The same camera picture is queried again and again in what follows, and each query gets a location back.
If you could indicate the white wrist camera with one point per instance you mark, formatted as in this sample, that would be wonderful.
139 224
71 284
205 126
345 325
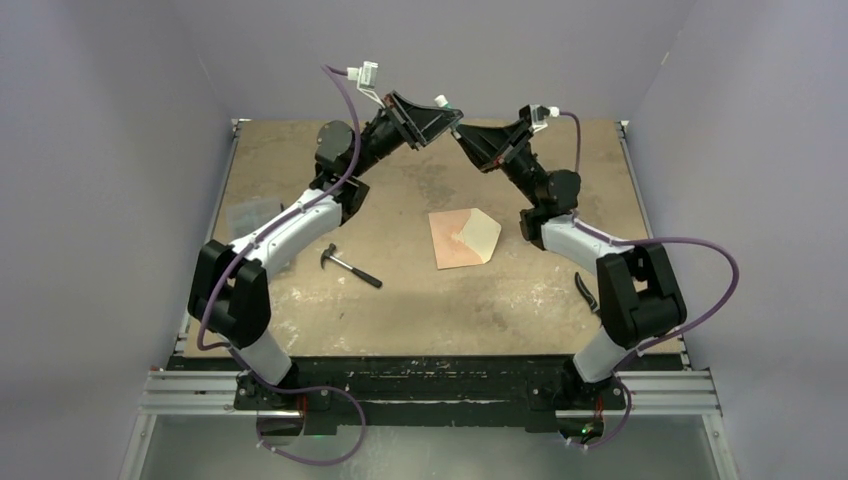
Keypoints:
538 115
364 78

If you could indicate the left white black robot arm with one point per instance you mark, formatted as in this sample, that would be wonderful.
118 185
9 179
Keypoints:
229 294

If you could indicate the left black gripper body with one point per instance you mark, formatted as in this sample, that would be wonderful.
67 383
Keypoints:
390 129

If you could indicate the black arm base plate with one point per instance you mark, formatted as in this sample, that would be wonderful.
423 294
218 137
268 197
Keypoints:
538 393

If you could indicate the aluminium frame rail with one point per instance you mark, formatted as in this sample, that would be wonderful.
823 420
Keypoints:
686 393

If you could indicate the brown envelope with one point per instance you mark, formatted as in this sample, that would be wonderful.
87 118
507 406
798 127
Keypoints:
463 238

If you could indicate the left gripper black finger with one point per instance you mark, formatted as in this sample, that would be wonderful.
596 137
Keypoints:
418 135
422 115

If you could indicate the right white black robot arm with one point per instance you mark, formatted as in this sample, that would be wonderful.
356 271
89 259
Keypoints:
638 295

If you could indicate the black handled pliers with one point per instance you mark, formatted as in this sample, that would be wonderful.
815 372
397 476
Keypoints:
586 294

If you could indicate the green white glue stick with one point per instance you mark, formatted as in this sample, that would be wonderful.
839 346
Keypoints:
442 102

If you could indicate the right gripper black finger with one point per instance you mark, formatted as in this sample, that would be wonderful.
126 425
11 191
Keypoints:
488 163
487 142

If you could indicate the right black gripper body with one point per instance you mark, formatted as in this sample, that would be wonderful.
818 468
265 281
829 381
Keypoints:
521 163

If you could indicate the small black hammer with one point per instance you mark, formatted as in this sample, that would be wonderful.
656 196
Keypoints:
329 254

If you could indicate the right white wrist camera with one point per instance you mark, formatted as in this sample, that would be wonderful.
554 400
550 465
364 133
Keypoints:
538 115

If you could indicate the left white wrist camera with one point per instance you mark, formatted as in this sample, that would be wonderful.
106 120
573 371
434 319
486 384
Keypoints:
364 78

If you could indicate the clear plastic organizer box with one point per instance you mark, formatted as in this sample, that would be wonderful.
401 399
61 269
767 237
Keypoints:
244 218

